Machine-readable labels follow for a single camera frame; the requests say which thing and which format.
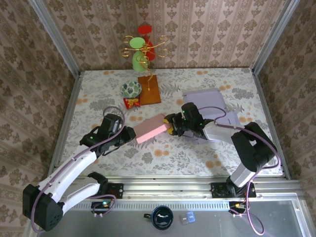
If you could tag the green plastic goblet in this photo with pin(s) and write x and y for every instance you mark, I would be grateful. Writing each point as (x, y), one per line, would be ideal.
(139, 61)

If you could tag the blue memory card case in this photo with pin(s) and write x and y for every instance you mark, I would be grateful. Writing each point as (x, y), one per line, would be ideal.
(191, 216)

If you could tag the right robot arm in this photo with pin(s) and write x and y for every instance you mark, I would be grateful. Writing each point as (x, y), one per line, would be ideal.
(254, 148)

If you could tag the aluminium frame post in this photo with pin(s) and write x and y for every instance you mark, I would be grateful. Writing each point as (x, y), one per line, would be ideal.
(274, 37)
(56, 39)

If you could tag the lavender paper box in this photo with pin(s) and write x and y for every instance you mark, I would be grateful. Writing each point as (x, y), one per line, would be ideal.
(207, 98)

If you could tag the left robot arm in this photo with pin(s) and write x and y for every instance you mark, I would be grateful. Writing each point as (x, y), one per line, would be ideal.
(74, 163)

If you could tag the red gift packet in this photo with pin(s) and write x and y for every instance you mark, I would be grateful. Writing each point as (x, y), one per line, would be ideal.
(132, 103)

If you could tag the leaf pattern bowl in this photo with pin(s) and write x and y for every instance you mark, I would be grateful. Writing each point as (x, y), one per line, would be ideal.
(130, 89)

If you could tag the pink paper box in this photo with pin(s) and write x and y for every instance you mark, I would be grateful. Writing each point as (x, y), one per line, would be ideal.
(150, 128)

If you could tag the dark blue mug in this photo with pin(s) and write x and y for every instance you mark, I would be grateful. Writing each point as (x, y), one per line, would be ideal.
(163, 218)

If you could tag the aluminium mounting rail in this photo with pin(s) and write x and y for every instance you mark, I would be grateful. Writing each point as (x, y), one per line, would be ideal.
(168, 187)

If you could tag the small controller board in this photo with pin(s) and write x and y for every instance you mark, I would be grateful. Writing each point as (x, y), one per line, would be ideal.
(102, 206)
(237, 206)

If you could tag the red plastic goblet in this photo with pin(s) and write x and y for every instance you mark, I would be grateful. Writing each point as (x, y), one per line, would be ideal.
(144, 30)

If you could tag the aluminium table edge rail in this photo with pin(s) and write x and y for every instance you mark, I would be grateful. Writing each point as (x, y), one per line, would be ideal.
(71, 108)
(265, 106)

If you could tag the clear memory card case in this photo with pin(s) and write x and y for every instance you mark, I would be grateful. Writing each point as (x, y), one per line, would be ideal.
(183, 219)

